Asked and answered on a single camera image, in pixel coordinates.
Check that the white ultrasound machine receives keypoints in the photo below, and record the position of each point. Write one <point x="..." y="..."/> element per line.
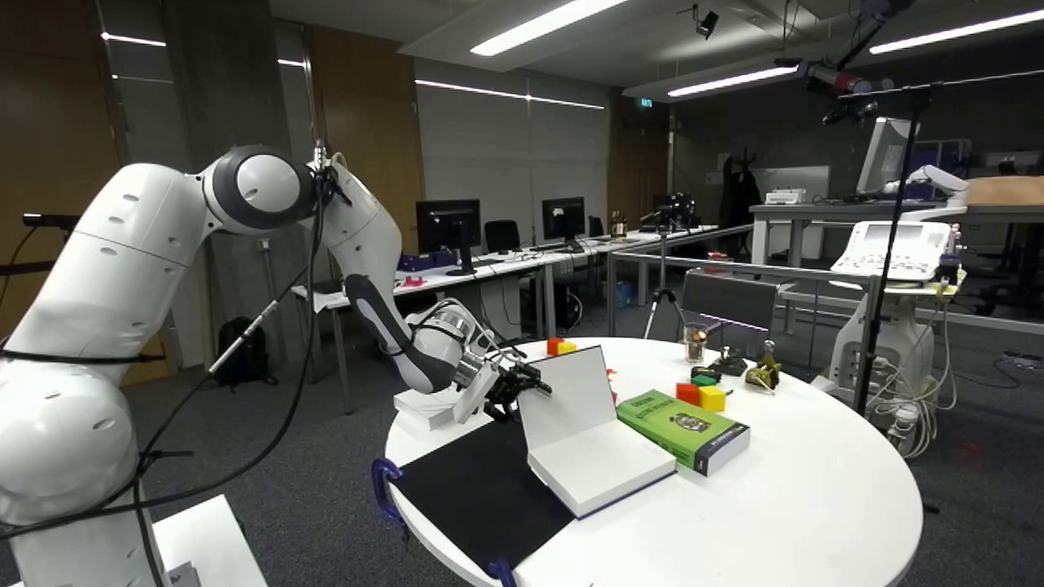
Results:
<point x="926" y="257"/>

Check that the small black object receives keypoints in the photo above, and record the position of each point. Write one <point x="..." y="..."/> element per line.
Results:
<point x="728" y="363"/>

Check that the ceiling camera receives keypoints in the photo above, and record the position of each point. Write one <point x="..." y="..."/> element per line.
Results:
<point x="706" y="22"/>

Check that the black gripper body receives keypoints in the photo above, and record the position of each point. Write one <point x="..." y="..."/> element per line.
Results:
<point x="496" y="391"/>

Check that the green round block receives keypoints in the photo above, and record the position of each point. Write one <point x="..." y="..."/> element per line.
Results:
<point x="706" y="377"/>

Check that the small jar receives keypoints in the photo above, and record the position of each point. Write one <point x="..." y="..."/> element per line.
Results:
<point x="698" y="346"/>

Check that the black camera on stand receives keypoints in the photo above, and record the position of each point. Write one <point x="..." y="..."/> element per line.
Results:
<point x="59" y="221"/>

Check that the red and yellow block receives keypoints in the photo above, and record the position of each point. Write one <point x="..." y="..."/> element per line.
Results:
<point x="702" y="396"/>

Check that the black table mat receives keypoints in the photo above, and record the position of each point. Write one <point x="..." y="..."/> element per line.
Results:
<point x="468" y="511"/>

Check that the black backpack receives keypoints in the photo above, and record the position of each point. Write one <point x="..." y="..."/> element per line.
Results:
<point x="244" y="353"/>

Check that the blue cover book white pages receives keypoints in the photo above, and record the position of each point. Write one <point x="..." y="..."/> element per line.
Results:
<point x="592" y="457"/>

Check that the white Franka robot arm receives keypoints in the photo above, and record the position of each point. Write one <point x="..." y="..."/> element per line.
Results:
<point x="120" y="262"/>

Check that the black camera tripod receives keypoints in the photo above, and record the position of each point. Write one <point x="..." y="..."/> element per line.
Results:
<point x="663" y="293"/>

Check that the black computer monitor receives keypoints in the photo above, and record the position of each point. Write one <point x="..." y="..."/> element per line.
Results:
<point x="562" y="217"/>
<point x="449" y="225"/>

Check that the long white desk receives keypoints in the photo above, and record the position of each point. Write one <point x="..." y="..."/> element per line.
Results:
<point x="511" y="262"/>

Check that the green exit sign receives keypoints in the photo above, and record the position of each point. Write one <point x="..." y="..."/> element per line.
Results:
<point x="644" y="102"/>

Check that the black pole stand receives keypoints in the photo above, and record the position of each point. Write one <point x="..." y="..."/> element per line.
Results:
<point x="885" y="288"/>

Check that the green book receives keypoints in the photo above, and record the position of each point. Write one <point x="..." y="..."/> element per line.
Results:
<point x="680" y="424"/>

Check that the grey panel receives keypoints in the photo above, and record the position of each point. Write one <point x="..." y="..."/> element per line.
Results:
<point x="728" y="299"/>

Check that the person in black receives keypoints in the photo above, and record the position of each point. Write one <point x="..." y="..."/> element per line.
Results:
<point x="739" y="197"/>

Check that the dark toy figure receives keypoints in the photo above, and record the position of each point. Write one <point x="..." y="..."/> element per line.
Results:
<point x="762" y="377"/>

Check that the white robot base platform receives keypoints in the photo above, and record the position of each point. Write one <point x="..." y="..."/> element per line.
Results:
<point x="215" y="541"/>

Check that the long ceiling light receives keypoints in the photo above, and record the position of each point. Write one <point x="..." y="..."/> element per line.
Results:
<point x="542" y="23"/>
<point x="958" y="33"/>
<point x="735" y="82"/>
<point x="508" y="96"/>
<point x="131" y="39"/>

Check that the orange and yellow block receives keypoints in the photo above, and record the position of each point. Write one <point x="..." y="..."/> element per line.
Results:
<point x="559" y="346"/>

